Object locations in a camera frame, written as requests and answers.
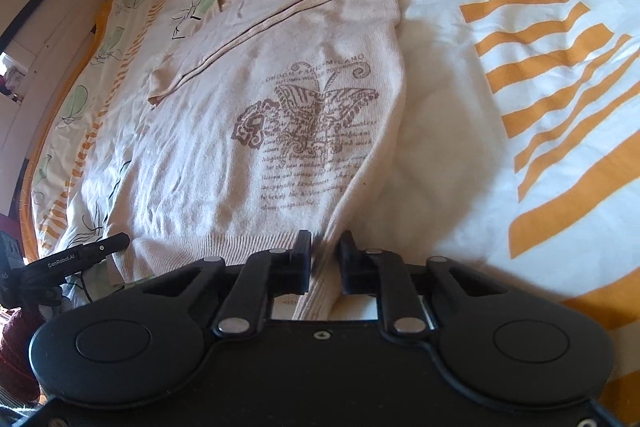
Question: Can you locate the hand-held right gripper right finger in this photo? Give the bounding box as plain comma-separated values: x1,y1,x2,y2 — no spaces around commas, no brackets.
337,229,507,337

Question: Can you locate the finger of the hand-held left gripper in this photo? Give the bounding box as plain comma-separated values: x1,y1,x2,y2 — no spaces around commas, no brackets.
70,233,131,264

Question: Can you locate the person's left forearm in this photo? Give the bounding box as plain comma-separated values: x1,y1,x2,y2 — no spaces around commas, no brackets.
0,306,48,405

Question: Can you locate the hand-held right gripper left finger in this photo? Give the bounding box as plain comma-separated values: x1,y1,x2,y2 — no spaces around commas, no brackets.
140,229,313,339

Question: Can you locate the beige butterfly print sweater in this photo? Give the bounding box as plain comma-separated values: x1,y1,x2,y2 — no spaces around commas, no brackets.
112,0,407,323

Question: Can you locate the leaf print duvet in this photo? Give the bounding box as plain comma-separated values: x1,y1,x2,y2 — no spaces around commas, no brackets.
27,0,640,427

